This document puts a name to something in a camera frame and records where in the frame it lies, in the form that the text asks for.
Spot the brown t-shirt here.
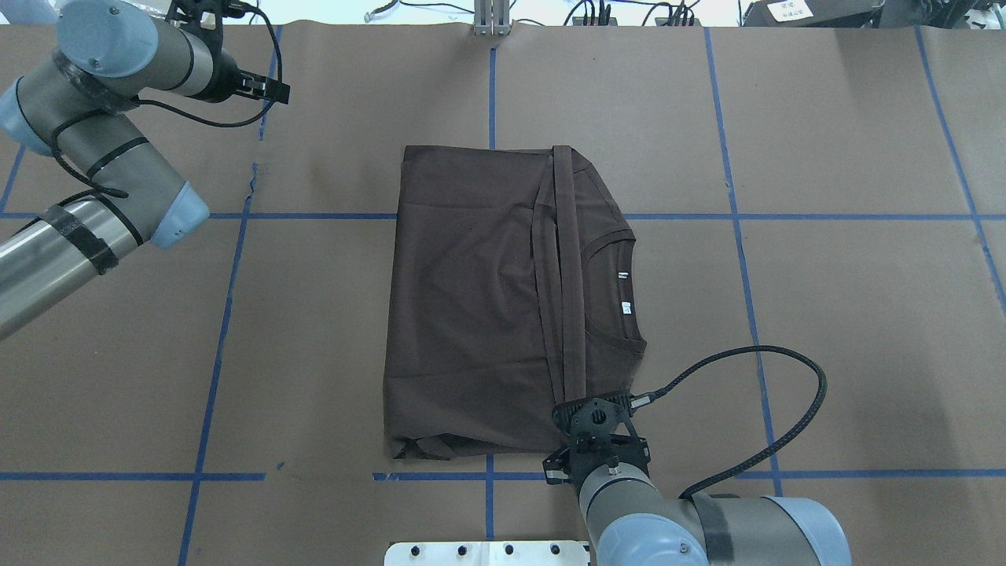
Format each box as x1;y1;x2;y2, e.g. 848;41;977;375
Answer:
384;145;647;460

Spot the aluminium frame post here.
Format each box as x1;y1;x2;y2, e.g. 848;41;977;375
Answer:
473;0;513;37

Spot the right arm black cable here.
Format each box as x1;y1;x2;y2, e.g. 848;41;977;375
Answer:
629;346;829;500

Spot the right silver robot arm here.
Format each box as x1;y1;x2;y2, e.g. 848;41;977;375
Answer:
542;435;853;565

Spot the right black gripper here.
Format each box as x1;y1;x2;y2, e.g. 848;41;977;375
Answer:
542;440;651;492

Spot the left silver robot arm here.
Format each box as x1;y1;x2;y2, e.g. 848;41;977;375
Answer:
1;1;290;338

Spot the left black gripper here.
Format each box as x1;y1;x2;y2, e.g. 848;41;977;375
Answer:
206;48;291;105

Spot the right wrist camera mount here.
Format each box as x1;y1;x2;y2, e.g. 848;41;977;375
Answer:
551;391;635;442

